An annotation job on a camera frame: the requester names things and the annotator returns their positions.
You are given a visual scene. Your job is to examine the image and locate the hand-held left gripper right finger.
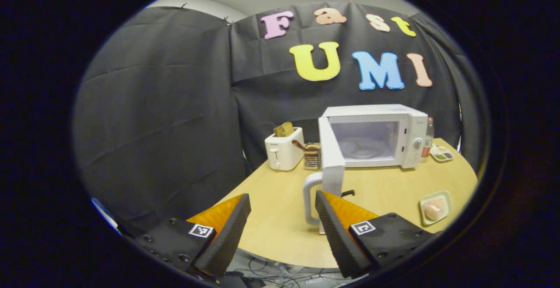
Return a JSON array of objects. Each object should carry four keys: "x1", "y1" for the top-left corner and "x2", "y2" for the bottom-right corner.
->
[{"x1": 315, "y1": 190, "x2": 439, "y2": 280}]

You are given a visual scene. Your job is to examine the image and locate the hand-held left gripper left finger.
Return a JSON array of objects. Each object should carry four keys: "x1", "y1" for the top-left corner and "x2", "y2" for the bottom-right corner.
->
[{"x1": 131, "y1": 193, "x2": 252, "y2": 280}]

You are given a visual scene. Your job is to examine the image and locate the pink steamed bun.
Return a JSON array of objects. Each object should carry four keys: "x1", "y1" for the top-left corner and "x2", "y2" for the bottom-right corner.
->
[{"x1": 423, "y1": 198, "x2": 448, "y2": 221}]

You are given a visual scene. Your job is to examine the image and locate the white microwave oven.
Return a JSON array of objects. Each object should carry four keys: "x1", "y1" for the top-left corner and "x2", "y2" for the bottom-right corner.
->
[{"x1": 303, "y1": 104, "x2": 429, "y2": 235}]

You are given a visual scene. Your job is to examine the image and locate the glass turntable plate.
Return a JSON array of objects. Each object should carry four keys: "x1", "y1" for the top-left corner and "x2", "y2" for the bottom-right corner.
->
[{"x1": 339, "y1": 137, "x2": 388, "y2": 160}]

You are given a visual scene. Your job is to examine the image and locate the white toaster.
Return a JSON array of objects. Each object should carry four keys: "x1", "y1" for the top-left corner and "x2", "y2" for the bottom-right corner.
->
[{"x1": 264, "y1": 127, "x2": 305, "y2": 171}]

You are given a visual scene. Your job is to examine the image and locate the pale green plate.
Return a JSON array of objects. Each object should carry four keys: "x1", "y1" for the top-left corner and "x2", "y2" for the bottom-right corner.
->
[{"x1": 419, "y1": 190, "x2": 453, "y2": 226}]

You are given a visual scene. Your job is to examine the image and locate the toasted bread slice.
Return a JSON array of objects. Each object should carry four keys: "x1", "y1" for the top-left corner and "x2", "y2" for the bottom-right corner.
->
[{"x1": 273, "y1": 122, "x2": 295, "y2": 138}]

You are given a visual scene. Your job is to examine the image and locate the clear plastic bottle red label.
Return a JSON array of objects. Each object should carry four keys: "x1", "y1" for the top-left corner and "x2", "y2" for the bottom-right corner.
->
[{"x1": 421, "y1": 117, "x2": 435, "y2": 163}]

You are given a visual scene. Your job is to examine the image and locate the black backdrop cloth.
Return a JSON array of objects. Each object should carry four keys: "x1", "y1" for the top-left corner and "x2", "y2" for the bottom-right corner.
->
[{"x1": 72, "y1": 1, "x2": 488, "y2": 236}]

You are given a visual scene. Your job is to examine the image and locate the white divided dish with beans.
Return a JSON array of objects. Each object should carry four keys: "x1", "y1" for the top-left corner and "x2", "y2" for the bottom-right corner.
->
[{"x1": 430, "y1": 145, "x2": 455, "y2": 163}]

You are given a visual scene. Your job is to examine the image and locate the tangle of cables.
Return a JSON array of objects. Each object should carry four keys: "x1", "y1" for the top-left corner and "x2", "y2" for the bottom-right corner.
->
[{"x1": 227, "y1": 257, "x2": 350, "y2": 288}]

